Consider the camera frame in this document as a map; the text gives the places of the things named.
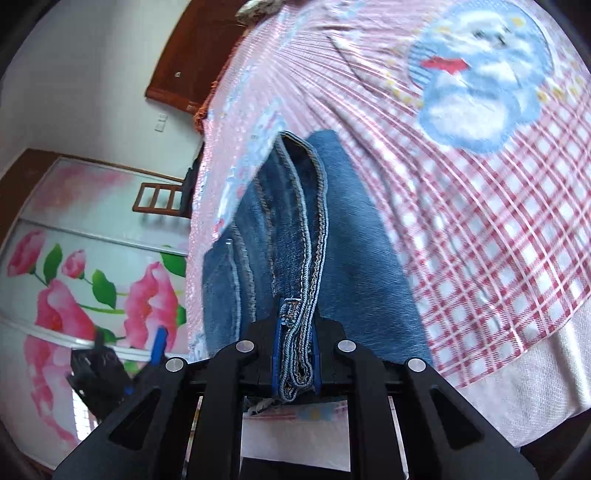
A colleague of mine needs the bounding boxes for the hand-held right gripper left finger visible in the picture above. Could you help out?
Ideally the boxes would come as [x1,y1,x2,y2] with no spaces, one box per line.
[51,318,280,480]

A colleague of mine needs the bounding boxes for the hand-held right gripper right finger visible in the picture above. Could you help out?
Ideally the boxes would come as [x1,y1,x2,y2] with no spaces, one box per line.
[314,318,541,480]

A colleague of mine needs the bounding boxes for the blue denim pants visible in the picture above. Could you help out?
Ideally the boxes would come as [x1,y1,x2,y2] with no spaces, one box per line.
[201,129,435,402]

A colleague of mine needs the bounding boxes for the flower print wardrobe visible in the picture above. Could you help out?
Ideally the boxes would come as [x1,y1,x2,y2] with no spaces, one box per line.
[0,148,191,472]

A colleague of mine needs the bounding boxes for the wooden chair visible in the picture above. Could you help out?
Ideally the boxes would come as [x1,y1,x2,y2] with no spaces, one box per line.
[132,168,195,219]

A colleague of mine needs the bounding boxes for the pink plaid bed sheet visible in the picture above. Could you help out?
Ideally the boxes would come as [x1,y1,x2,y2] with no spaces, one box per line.
[185,0,591,444]

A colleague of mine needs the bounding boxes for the dark wooden headboard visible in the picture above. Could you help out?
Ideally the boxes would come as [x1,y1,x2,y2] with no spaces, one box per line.
[144,0,250,124]

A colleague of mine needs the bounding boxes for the beige swirl print quilt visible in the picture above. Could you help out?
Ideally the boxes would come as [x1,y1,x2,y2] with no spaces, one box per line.
[236,0,278,20]

